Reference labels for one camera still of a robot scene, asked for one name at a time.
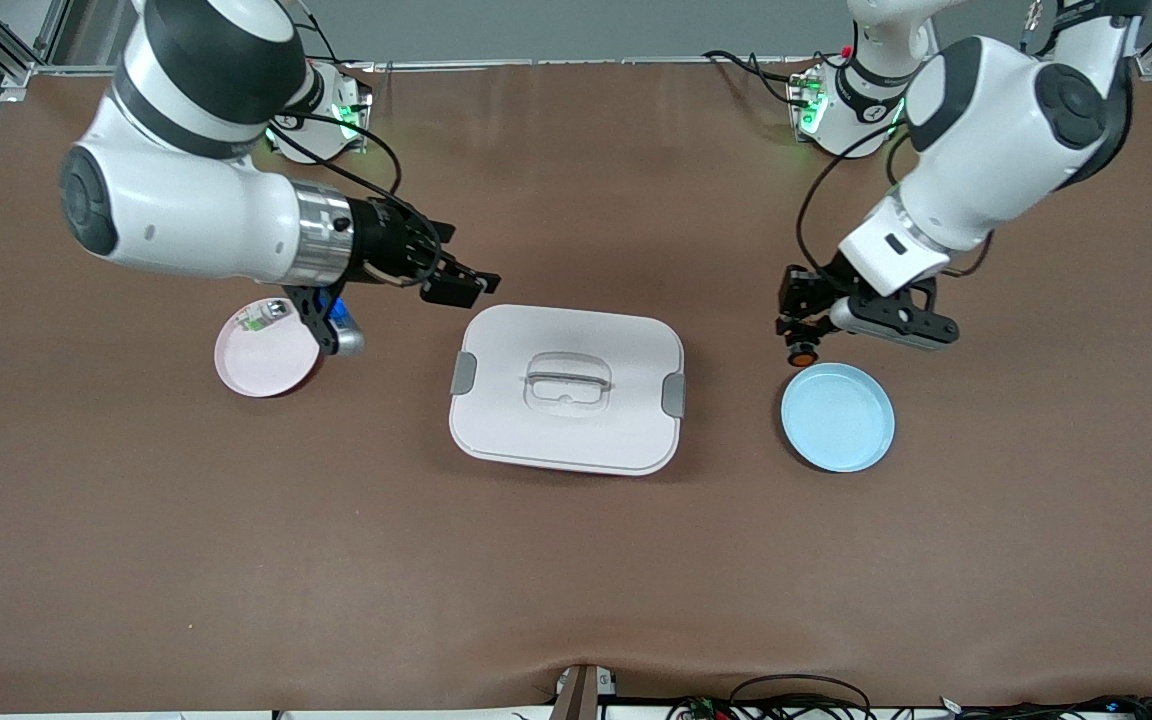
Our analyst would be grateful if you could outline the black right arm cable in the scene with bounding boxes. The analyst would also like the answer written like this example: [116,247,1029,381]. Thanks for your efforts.
[269,108,404,203]

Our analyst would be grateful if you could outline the camera mount post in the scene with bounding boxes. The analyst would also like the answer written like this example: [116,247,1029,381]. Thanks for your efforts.
[548,663,619,720]

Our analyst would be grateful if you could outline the black cable bundle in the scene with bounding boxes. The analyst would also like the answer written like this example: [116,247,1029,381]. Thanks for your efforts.
[664,674,1152,720]

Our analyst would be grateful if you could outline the pink round plate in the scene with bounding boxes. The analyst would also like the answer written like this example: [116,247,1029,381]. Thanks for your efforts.
[214,297,325,399]

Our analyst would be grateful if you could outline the white lidded box grey latches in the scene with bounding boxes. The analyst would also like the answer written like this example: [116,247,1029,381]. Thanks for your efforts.
[448,304,687,477]

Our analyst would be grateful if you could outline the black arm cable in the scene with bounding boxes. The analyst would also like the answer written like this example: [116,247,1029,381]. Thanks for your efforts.
[796,128,929,273]
[269,108,404,203]

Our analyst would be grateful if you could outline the green and white switch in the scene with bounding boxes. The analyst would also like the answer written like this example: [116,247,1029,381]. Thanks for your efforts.
[241,300,290,334]

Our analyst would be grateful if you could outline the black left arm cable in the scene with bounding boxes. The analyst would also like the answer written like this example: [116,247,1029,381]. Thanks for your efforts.
[796,128,929,273]

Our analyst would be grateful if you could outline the light blue round plate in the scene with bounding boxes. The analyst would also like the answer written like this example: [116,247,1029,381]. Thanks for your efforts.
[781,362,896,473]

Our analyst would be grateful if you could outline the black cables at arm base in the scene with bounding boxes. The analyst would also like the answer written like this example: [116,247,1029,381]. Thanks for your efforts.
[701,48,822,107]

